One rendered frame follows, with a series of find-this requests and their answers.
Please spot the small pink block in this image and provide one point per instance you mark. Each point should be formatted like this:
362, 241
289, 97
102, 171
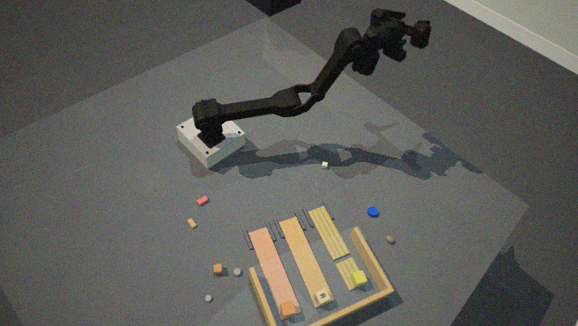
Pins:
202, 200

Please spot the blue short cylinder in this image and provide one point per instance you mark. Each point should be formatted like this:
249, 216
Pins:
372, 211

